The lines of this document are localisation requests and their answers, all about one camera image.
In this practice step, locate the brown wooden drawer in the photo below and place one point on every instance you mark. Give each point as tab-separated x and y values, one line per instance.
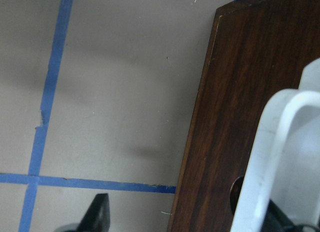
256	48

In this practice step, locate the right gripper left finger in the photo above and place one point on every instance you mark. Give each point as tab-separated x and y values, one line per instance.
97	217

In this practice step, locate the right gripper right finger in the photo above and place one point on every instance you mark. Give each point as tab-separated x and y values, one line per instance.
276	220

